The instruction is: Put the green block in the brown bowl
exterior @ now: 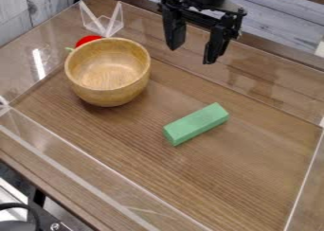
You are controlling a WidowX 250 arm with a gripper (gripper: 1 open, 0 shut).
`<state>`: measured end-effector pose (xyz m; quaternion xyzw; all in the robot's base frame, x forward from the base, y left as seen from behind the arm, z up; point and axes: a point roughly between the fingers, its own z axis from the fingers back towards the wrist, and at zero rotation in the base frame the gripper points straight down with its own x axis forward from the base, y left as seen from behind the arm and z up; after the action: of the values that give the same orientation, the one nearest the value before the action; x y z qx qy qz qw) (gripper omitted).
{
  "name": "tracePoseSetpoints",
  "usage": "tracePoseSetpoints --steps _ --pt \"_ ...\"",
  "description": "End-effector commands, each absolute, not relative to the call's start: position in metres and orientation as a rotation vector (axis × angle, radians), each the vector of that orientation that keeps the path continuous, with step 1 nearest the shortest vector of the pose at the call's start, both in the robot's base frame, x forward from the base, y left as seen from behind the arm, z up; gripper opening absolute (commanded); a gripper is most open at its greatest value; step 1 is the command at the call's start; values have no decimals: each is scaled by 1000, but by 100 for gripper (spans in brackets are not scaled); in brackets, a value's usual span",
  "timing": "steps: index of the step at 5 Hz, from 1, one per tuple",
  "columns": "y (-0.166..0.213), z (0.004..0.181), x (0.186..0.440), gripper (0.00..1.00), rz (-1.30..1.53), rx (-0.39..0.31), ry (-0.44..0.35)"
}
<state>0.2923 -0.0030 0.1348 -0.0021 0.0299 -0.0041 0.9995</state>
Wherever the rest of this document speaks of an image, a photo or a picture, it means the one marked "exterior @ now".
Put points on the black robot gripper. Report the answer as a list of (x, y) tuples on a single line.
[(217, 14)]

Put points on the green rectangular block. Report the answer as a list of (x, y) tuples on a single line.
[(194, 124)]

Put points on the brown wooden bowl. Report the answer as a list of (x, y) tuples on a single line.
[(109, 71)]

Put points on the red toy apple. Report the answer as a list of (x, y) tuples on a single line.
[(85, 40)]

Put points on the clear acrylic corner bracket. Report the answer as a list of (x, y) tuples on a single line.
[(102, 25)]

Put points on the clear acrylic tray wall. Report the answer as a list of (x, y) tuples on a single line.
[(87, 186)]

